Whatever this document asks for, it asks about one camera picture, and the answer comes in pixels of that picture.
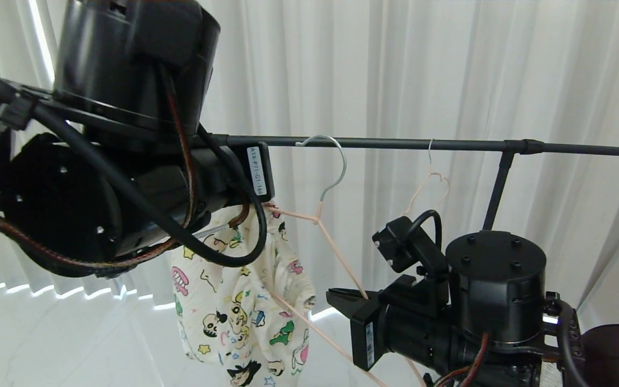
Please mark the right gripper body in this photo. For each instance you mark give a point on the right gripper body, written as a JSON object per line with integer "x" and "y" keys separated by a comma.
{"x": 417, "y": 338}

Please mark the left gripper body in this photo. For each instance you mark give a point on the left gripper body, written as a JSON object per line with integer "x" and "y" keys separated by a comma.
{"x": 223, "y": 172}

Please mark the pink clothes hanger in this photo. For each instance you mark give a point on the pink clothes hanger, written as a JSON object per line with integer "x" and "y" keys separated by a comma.
{"x": 430, "y": 156}
{"x": 317, "y": 217}

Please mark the cream printed garment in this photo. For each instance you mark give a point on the cream printed garment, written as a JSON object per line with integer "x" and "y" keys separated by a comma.
{"x": 234, "y": 301}

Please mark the black clothes rack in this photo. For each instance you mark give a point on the black clothes rack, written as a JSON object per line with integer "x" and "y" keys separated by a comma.
{"x": 395, "y": 143}

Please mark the white curtain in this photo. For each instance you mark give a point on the white curtain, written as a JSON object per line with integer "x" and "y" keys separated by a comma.
{"x": 395, "y": 80}

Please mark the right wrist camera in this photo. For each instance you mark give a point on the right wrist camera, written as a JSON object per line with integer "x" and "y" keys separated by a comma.
{"x": 406, "y": 247}

